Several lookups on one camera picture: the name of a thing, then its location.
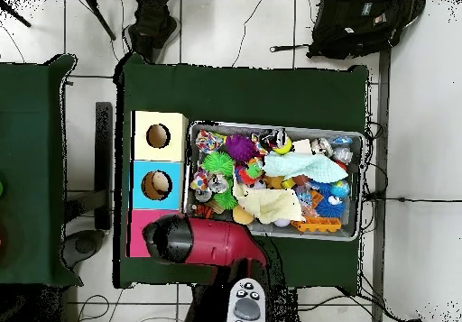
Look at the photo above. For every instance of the orange striped tiger plush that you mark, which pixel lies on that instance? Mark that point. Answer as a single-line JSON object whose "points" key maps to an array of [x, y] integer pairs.
{"points": [[204, 211]]}

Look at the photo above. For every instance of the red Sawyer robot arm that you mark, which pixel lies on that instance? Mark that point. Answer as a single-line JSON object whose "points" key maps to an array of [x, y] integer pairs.
{"points": [[216, 242]]}

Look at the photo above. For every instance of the wooden box with three holes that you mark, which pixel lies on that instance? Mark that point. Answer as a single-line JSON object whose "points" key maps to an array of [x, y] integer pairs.
{"points": [[158, 156]]}

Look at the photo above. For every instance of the clear mesh bin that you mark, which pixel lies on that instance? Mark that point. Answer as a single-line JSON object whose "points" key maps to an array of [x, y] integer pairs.
{"points": [[346, 233]]}

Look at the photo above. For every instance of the green spiky rubber ball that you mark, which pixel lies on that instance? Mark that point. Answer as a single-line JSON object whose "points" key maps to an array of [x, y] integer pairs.
{"points": [[217, 163]]}

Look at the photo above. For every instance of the purple spiky rubber ball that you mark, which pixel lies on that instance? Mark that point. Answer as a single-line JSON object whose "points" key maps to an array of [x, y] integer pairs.
{"points": [[240, 148]]}

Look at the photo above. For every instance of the crushed black can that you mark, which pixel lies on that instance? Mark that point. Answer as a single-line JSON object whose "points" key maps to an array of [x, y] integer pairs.
{"points": [[270, 138]]}

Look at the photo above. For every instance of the cream cloth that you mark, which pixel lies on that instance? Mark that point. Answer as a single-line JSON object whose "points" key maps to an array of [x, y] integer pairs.
{"points": [[274, 204]]}

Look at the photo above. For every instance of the mint green cloth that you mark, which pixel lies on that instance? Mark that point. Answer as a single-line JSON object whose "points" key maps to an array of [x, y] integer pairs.
{"points": [[306, 167]]}

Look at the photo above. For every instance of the dark green table cloth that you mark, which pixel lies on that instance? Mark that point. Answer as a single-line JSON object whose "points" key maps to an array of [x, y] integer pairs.
{"points": [[252, 94], [29, 156]]}

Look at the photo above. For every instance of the clear plastic bottle blue label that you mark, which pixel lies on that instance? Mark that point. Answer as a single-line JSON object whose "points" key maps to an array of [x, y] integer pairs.
{"points": [[304, 195]]}

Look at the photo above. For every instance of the orange plastic tray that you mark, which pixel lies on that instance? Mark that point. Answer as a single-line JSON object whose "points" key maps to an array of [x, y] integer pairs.
{"points": [[319, 224]]}

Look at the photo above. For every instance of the blue fuzzy toy with eyes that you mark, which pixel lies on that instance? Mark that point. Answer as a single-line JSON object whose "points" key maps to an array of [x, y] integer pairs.
{"points": [[330, 208]]}

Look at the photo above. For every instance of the black standing panel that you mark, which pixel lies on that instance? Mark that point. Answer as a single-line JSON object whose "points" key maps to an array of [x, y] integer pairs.
{"points": [[103, 165]]}

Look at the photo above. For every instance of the person's foot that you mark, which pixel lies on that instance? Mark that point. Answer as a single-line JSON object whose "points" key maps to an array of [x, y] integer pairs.
{"points": [[153, 26]]}

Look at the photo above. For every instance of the grey stand foot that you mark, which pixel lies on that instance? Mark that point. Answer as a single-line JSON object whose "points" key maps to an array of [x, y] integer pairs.
{"points": [[85, 244]]}

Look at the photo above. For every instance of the black backpack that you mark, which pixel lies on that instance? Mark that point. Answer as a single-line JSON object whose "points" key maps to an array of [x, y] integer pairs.
{"points": [[361, 29]]}

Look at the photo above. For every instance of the black tripod leg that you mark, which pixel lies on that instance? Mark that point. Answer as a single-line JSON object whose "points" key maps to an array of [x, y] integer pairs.
{"points": [[103, 22], [16, 16]]}

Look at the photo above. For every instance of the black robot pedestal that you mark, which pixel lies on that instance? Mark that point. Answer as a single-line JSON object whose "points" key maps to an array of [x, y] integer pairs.
{"points": [[202, 307]]}

